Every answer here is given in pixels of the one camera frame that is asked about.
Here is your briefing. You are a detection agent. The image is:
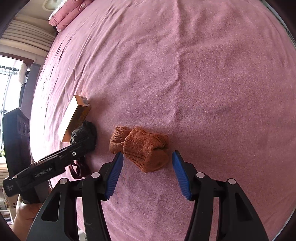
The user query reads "black sock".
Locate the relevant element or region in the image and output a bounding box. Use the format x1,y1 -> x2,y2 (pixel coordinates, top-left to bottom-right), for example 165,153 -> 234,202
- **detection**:
69,120 -> 98,180

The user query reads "left hand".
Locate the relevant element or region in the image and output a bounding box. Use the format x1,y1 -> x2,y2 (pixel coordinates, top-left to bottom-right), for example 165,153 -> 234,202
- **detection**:
11,195 -> 43,240

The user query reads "gold cardboard box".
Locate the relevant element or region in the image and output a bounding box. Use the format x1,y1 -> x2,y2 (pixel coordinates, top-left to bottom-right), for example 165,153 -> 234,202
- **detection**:
58,95 -> 91,143

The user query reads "orange sock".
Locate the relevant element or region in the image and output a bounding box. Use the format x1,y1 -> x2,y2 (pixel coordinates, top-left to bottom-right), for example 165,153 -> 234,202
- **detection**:
109,126 -> 170,173

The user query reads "beige curtain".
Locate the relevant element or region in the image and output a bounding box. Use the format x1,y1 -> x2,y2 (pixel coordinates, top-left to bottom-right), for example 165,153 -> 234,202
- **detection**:
1,14 -> 55,57

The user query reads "pink bed sheet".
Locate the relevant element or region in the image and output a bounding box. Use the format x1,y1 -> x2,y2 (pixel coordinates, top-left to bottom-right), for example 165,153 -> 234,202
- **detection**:
30,1 -> 295,239

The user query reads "folded pink quilt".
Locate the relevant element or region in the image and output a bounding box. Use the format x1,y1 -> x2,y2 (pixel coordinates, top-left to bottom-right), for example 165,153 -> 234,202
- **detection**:
49,0 -> 93,33

